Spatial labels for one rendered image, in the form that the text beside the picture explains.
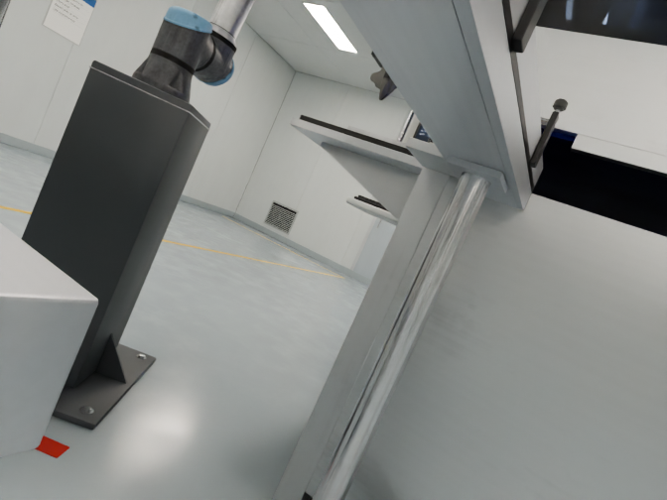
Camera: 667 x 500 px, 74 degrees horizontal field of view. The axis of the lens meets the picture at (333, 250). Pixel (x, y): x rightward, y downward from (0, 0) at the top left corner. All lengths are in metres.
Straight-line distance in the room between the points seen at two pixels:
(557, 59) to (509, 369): 0.62
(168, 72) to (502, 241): 0.90
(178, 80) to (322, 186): 6.48
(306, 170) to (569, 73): 7.04
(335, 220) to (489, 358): 6.55
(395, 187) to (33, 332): 0.92
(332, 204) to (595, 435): 6.78
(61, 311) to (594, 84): 0.95
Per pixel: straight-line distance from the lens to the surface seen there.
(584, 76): 1.05
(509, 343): 0.94
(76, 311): 0.35
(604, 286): 0.94
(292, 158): 8.14
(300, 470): 1.13
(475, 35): 0.39
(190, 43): 1.31
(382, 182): 1.15
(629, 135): 1.00
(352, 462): 0.82
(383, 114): 7.64
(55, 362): 0.37
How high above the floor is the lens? 0.67
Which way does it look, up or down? 3 degrees down
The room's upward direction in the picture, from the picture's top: 24 degrees clockwise
